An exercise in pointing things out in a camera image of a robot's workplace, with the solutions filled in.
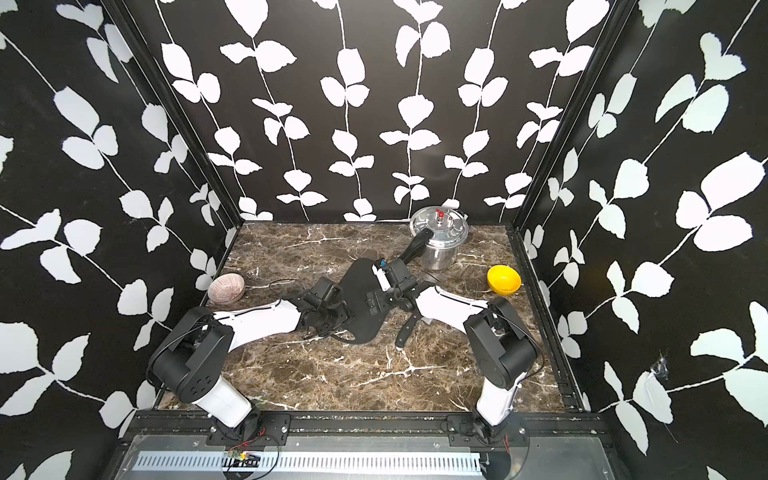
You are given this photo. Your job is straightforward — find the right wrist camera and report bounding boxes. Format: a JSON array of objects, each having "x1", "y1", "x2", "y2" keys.
[{"x1": 372, "y1": 259, "x2": 391, "y2": 292}]

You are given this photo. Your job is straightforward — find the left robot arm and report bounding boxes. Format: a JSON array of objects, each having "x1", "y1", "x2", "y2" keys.
[{"x1": 146, "y1": 277, "x2": 354, "y2": 429}]

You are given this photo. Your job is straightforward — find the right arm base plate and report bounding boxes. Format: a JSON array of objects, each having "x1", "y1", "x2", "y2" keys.
[{"x1": 441, "y1": 413, "x2": 529, "y2": 449}]

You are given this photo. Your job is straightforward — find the white perforated rail strip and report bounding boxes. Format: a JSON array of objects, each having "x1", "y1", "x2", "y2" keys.
[{"x1": 129, "y1": 451, "x2": 482, "y2": 476}]

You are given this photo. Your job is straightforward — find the black cutting board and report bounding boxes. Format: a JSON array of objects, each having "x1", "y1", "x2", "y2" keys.
[{"x1": 331, "y1": 258, "x2": 394, "y2": 345}]

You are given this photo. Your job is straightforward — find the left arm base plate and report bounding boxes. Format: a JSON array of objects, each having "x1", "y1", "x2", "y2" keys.
[{"x1": 206, "y1": 412, "x2": 291, "y2": 449}]

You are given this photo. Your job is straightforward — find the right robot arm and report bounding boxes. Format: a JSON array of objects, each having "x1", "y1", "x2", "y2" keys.
[{"x1": 367, "y1": 259, "x2": 542, "y2": 427}]

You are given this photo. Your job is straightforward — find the steel pressure cooker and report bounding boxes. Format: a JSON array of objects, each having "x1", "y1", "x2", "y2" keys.
[{"x1": 399, "y1": 206, "x2": 469, "y2": 271}]

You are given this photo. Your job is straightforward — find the cleaver knife black handle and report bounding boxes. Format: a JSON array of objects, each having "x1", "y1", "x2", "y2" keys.
[{"x1": 395, "y1": 311, "x2": 422, "y2": 349}]

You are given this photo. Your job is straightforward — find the pink ribbed bowl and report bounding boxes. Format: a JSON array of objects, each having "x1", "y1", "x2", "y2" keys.
[{"x1": 207, "y1": 273, "x2": 245, "y2": 305}]

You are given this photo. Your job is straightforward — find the yellow bowl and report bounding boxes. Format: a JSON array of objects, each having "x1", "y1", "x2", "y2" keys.
[{"x1": 486, "y1": 265, "x2": 522, "y2": 296}]

